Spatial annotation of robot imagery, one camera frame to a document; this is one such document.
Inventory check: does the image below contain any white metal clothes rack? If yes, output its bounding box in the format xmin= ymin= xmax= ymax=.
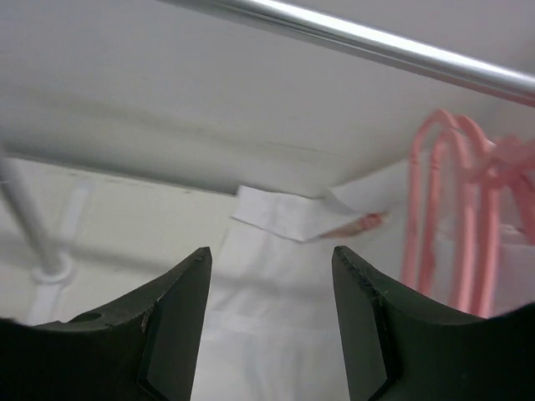
xmin=0 ymin=0 xmax=535 ymax=327

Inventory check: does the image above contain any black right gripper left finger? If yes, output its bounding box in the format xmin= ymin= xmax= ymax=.
xmin=1 ymin=247 xmax=212 ymax=400

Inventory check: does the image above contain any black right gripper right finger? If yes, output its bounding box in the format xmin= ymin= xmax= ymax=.
xmin=332 ymin=246 xmax=534 ymax=400

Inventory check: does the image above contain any white shirt on hanger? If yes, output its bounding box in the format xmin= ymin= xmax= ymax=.
xmin=191 ymin=162 xmax=534 ymax=400

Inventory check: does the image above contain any pink hanger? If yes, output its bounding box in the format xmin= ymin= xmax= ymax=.
xmin=466 ymin=135 xmax=534 ymax=245
xmin=401 ymin=109 xmax=476 ymax=312
xmin=418 ymin=115 xmax=500 ymax=317

